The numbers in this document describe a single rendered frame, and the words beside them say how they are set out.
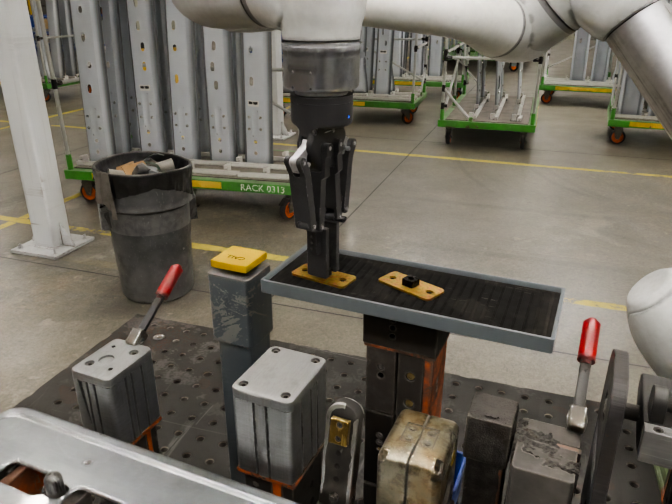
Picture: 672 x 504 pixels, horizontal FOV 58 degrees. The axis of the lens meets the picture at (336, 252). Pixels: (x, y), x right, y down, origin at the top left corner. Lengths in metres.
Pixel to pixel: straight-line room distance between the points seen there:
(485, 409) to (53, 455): 0.51
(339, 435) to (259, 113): 4.07
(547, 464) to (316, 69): 0.48
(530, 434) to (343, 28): 0.48
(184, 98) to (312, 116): 4.17
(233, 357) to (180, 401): 0.46
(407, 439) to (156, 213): 2.56
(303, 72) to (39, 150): 3.43
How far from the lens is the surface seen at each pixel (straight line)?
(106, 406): 0.86
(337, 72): 0.70
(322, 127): 0.71
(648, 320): 1.13
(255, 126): 4.67
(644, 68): 1.11
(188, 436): 1.29
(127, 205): 3.10
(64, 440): 0.86
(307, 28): 0.69
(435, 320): 0.72
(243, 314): 0.89
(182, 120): 4.91
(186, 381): 1.44
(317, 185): 0.74
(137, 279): 3.29
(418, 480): 0.65
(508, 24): 1.08
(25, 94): 3.99
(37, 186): 4.11
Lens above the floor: 1.51
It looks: 23 degrees down
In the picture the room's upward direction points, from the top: straight up
